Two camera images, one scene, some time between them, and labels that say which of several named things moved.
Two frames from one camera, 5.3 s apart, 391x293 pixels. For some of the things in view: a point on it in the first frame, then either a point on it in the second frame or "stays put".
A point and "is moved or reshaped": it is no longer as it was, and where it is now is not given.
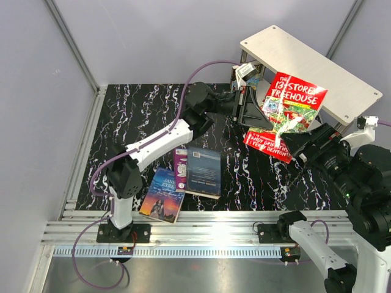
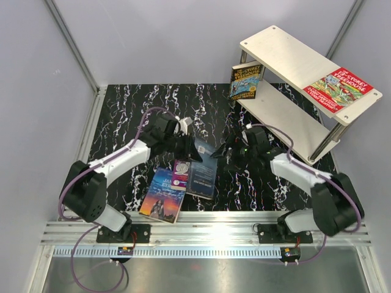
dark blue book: x=203 y=172 is moved or reshaped
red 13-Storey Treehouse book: x=291 y=105 → x=339 y=90
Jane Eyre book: x=162 y=201 stays put
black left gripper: x=251 y=113 → x=189 y=149
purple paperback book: x=180 y=158 stays put
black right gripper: x=325 y=137 → x=222 y=151
